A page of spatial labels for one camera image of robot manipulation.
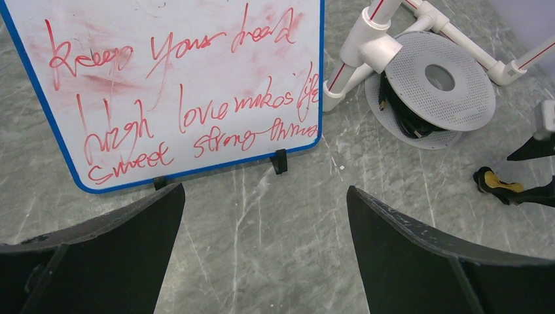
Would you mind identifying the blue framed whiteboard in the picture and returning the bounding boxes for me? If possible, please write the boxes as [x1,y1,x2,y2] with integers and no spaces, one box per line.
[1,1,325,194]

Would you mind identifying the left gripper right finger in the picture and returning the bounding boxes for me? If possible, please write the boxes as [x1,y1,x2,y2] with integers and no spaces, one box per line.
[346,186,554,313]

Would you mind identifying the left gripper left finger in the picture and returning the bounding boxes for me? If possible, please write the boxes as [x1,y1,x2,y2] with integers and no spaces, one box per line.
[1,183,186,313]

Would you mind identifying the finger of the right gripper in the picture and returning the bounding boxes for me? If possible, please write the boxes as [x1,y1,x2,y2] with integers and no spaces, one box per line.
[507,135,554,161]
[511,176,554,207]

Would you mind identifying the white PVC pipe frame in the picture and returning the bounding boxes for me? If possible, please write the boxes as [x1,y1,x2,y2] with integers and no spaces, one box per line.
[321,1,554,112]

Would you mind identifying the black wire whiteboard stand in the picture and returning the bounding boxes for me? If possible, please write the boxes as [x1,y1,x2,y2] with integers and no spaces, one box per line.
[152,149,288,190]

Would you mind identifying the yellow black eraser pad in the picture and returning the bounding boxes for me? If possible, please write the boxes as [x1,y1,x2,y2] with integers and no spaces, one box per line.
[473,167,524,205]

